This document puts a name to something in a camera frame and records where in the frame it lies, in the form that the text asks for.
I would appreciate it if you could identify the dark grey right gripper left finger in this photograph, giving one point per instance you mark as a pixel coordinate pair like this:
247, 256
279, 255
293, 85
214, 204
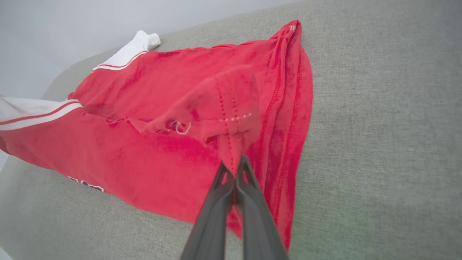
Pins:
209, 231

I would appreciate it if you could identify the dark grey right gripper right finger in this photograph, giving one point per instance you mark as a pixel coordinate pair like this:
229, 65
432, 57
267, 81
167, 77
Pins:
260, 231

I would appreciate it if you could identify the red white-sleeved garment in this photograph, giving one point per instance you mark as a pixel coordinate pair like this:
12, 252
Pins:
144, 151

